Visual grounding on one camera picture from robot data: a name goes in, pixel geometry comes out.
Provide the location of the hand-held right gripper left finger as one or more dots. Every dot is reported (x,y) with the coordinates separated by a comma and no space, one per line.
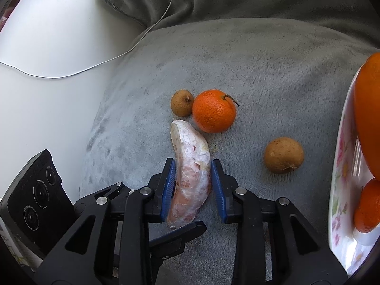
(167,190)

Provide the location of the floral white plate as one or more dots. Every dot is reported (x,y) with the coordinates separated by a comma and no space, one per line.
(341,169)

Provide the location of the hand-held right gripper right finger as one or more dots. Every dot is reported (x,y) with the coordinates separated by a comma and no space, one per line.
(216,190)

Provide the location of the large orange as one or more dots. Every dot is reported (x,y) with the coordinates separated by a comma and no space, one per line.
(368,109)

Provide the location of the brown longan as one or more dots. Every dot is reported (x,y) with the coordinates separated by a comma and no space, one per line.
(283,155)
(182,103)

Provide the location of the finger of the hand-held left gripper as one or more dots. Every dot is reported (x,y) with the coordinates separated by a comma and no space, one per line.
(178,240)
(112,188)

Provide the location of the peeled pomelo segment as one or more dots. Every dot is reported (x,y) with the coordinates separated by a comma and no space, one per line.
(190,160)

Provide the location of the stemless mandarin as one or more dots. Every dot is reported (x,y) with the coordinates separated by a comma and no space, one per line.
(368,207)

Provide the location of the mandarin with stem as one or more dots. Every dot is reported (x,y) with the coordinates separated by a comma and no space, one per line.
(213,111)

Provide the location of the white board panel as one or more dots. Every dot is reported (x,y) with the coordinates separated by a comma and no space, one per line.
(59,35)

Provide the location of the light grey plush blanket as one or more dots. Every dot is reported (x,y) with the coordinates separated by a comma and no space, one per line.
(252,80)

